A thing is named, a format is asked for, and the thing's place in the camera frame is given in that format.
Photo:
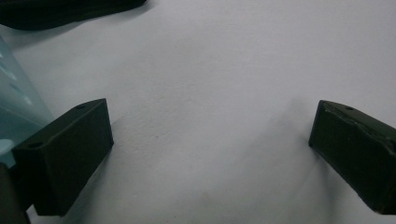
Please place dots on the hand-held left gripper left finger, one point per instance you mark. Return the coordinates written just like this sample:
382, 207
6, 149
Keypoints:
65, 155

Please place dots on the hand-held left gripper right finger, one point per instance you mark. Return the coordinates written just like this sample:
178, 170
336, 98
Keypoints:
358, 146

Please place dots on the teal plastic basket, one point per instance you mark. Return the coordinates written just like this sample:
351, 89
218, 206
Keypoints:
15, 102

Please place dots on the black glove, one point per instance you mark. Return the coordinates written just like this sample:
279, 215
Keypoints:
62, 11

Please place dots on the pale grey table mat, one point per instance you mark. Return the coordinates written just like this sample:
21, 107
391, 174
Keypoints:
205, 87

